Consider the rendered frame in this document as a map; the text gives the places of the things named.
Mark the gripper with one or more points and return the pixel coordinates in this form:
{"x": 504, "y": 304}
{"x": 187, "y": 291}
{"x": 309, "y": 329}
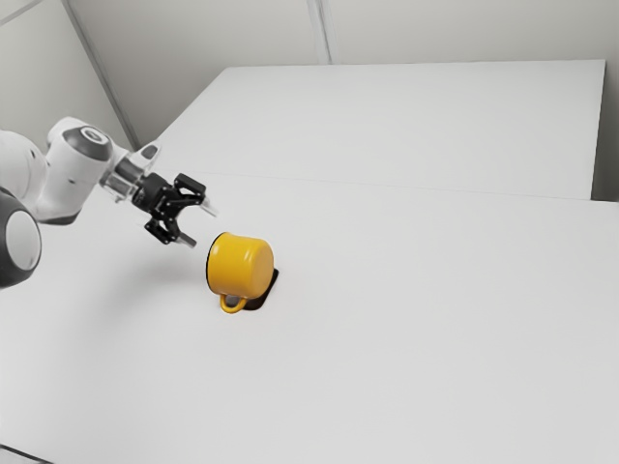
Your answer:
{"x": 152, "y": 194}

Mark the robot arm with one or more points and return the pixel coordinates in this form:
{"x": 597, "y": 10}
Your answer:
{"x": 63, "y": 164}

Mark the yellow enamel mug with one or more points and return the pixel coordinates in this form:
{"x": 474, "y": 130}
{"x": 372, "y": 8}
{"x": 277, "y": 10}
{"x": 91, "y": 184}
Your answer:
{"x": 239, "y": 269}

